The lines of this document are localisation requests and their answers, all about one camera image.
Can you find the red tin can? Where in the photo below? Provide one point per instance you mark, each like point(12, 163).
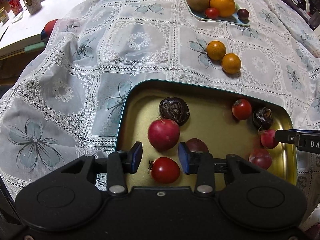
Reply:
point(15, 4)

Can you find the crumpled white tissue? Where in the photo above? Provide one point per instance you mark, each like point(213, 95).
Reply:
point(17, 17)

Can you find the light blue fruit plate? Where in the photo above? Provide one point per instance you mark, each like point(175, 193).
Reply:
point(225, 19)

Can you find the gold metal tin tray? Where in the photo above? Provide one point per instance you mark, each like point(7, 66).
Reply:
point(212, 130)

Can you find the dark water chestnut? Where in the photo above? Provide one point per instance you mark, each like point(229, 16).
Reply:
point(262, 118)
point(174, 110)

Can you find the red radish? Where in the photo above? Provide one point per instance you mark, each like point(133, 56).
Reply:
point(163, 134)
point(267, 140)

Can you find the white lace floral tablecloth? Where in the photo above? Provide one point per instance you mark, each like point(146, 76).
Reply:
point(100, 55)

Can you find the small dark plum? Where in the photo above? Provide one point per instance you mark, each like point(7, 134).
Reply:
point(243, 14)

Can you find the small orange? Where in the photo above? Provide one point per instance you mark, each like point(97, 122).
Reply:
point(216, 50)
point(231, 63)

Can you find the brown kiwi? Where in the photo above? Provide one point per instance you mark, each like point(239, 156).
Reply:
point(197, 1)

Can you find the large orange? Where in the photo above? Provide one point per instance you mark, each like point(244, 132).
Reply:
point(223, 5)

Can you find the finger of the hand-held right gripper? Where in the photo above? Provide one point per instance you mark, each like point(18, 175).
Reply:
point(300, 130)
point(285, 136)

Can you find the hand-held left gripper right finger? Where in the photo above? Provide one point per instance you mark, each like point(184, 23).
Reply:
point(183, 158)

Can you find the purple plum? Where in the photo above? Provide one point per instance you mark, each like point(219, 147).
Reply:
point(197, 145)
point(260, 158)

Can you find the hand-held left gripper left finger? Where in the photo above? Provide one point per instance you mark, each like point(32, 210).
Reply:
point(137, 157)

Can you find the red and blue object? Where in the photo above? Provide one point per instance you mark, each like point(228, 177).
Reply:
point(49, 28)

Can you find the small red cherry tomato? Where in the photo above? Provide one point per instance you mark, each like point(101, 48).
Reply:
point(212, 13)

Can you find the small glass jar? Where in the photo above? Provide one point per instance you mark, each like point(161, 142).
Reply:
point(3, 15)

